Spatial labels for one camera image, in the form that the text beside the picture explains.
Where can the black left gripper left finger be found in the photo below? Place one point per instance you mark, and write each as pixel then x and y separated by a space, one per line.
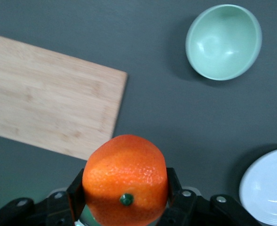
pixel 75 195

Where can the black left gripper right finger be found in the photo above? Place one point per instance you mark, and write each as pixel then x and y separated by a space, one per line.
pixel 174 188

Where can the orange mandarin fruit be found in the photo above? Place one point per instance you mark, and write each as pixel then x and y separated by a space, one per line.
pixel 125 176

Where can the white round plate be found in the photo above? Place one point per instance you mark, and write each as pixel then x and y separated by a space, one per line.
pixel 267 186

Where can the wooden cutting board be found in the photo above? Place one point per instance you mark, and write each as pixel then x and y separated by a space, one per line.
pixel 46 94

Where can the mint green bowl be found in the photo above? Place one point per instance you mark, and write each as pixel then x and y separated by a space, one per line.
pixel 223 42

